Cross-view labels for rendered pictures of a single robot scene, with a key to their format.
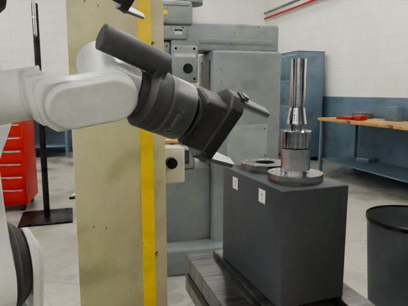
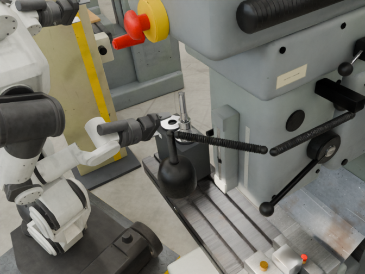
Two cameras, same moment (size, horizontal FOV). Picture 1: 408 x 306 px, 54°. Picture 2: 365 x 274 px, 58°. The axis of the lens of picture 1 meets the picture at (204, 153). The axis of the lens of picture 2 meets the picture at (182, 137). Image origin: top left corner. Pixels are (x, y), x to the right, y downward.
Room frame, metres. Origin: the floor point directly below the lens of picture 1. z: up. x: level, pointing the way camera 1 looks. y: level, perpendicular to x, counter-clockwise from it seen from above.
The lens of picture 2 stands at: (-0.30, 0.00, 1.92)
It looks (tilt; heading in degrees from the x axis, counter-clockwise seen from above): 39 degrees down; 352
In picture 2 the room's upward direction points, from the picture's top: 7 degrees counter-clockwise
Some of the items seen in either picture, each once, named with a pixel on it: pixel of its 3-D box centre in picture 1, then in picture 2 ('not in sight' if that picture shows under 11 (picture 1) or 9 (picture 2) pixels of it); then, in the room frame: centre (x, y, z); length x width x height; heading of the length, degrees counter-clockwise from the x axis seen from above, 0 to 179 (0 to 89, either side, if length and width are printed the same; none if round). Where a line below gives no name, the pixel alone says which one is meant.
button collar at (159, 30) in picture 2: not in sight; (152, 19); (0.16, -0.04, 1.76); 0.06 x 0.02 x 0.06; 18
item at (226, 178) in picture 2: not in sight; (225, 151); (0.20, -0.16, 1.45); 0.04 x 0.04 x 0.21; 18
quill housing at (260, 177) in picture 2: not in sight; (268, 122); (0.24, -0.27, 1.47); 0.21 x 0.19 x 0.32; 18
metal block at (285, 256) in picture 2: not in sight; (286, 262); (0.12, -0.30, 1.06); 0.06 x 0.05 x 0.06; 21
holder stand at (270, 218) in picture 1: (277, 221); (181, 147); (0.69, -0.13, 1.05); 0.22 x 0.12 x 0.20; 21
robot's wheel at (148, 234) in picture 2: not in sight; (145, 239); (0.70, 0.11, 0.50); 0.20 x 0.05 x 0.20; 38
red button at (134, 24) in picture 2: not in sight; (137, 24); (0.16, -0.02, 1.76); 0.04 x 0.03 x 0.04; 18
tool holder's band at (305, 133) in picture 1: (296, 132); (184, 120); (0.65, -0.15, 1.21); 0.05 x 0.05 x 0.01
